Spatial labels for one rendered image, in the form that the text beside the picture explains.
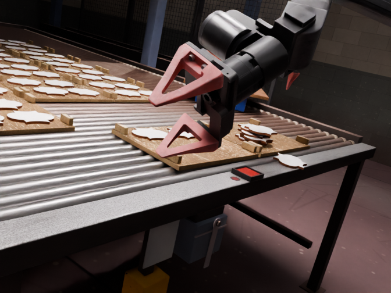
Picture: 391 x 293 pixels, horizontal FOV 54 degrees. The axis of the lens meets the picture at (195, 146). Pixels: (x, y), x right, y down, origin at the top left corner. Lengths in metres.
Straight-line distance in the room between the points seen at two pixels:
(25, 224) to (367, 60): 5.92
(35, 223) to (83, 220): 0.09
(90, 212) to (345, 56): 5.84
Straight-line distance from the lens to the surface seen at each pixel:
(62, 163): 1.08
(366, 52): 6.38
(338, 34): 6.50
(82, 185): 0.95
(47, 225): 0.79
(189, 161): 1.17
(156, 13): 3.36
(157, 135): 1.34
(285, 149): 1.60
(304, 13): 0.56
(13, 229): 0.77
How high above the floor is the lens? 1.32
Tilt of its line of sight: 17 degrees down
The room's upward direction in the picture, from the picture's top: 12 degrees clockwise
